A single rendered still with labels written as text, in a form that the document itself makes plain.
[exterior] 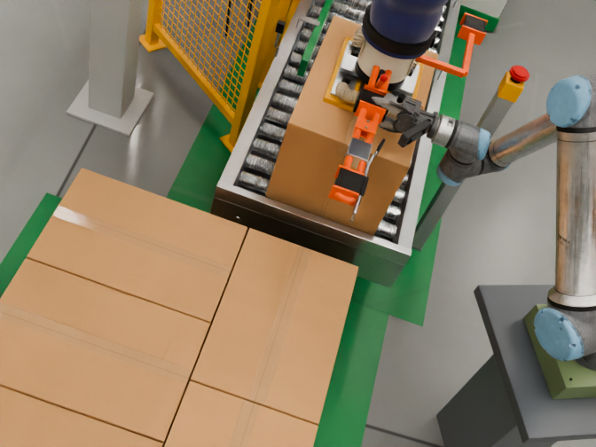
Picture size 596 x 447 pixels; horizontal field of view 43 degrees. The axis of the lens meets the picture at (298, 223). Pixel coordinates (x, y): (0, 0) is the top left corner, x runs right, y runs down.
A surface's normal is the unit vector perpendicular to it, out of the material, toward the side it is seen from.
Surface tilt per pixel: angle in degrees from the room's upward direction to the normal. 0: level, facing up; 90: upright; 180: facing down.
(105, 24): 90
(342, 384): 0
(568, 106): 85
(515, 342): 0
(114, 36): 90
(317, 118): 0
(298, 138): 90
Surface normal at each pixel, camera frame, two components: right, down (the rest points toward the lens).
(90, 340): 0.23, -0.59
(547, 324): -0.88, 0.28
